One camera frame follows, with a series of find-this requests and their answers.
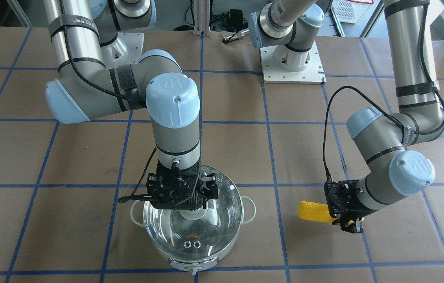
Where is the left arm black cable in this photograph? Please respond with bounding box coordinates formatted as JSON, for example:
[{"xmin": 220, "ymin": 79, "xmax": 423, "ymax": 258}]
[{"xmin": 323, "ymin": 86, "xmax": 407, "ymax": 182}]

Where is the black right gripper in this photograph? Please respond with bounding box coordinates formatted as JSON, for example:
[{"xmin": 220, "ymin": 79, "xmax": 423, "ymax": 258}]
[{"xmin": 146, "ymin": 161, "xmax": 219, "ymax": 209}]

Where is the glass pot lid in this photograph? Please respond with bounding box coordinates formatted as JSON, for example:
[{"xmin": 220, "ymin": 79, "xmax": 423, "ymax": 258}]
[{"xmin": 143, "ymin": 165, "xmax": 243, "ymax": 262}]

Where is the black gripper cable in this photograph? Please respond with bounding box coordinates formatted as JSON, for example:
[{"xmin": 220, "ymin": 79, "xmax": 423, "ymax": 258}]
[{"xmin": 118, "ymin": 147, "xmax": 159, "ymax": 204}]

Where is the yellow corn cob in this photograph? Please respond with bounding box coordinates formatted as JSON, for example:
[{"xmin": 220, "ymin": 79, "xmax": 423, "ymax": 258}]
[{"xmin": 297, "ymin": 201, "xmax": 336, "ymax": 223}]

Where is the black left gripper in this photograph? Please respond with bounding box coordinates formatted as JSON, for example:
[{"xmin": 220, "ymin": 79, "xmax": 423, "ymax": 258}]
[{"xmin": 324, "ymin": 180, "xmax": 364, "ymax": 233}]

